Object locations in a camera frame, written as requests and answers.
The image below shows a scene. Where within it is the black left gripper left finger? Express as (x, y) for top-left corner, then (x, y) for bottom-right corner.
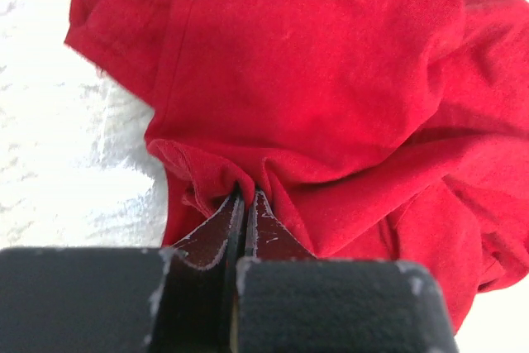
(1, 193), (244, 352)

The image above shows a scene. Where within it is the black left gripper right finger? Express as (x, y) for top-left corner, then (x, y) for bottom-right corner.
(235, 191), (457, 353)

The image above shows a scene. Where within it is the red t shirt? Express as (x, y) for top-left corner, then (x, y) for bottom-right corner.
(65, 0), (528, 327)

